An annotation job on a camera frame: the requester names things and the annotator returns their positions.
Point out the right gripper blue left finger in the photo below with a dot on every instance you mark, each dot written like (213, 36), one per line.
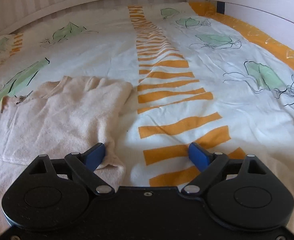
(83, 165)

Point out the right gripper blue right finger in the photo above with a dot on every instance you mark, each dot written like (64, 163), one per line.
(210, 166)

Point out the cream knit sweater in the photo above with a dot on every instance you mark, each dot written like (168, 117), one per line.
(70, 115)

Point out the white duvet orange green print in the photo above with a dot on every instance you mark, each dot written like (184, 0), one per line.
(193, 79)

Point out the white wooden bed frame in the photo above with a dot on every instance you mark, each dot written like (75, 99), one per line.
(249, 7)

